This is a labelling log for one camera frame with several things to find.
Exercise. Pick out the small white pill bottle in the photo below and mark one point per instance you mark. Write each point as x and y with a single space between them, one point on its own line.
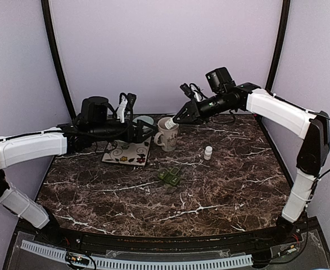
170 124

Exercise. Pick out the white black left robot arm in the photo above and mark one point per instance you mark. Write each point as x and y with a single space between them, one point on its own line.
98 121

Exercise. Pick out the black left frame post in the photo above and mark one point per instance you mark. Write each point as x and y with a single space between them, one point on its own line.
47 17

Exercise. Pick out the white pill bottle orange label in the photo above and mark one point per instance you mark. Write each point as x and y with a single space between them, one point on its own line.
208 152

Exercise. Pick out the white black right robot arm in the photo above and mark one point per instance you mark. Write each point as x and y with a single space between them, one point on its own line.
312 127

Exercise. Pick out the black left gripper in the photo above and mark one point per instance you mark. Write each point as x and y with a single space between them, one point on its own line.
138 136

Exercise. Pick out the white slotted cable duct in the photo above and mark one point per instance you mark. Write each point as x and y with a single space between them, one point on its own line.
127 260

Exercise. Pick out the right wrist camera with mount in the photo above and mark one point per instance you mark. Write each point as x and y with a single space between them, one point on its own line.
192 91

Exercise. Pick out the celadon ceramic bowl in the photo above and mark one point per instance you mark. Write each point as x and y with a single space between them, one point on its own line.
146 119

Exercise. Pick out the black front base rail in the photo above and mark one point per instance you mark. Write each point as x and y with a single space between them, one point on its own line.
92 240

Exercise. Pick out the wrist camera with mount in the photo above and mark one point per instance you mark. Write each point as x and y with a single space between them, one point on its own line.
126 103
192 91

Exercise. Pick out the green weekly pill organizer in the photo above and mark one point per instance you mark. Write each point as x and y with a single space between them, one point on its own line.
169 176

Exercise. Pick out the floral square ceramic plate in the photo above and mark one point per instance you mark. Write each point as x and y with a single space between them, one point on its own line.
134 154

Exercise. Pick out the beige printed ceramic mug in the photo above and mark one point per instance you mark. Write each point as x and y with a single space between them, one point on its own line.
166 139

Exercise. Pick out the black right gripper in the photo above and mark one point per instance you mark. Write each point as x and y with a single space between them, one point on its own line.
194 111

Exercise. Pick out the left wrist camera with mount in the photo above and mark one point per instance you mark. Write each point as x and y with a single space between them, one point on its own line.
126 103

